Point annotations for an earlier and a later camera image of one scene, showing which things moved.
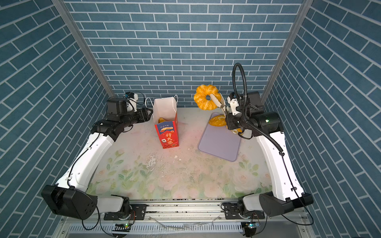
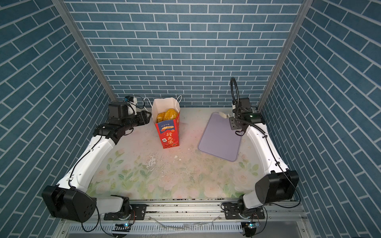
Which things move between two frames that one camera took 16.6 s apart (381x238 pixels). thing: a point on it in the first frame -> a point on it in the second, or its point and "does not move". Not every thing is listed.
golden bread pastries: (202, 91) -> (160, 117)
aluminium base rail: (176, 219) does not move
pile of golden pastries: (218, 120) -> (170, 114)
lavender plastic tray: (219, 141) does not move
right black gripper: (229, 120) does not move
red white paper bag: (164, 111) does not move
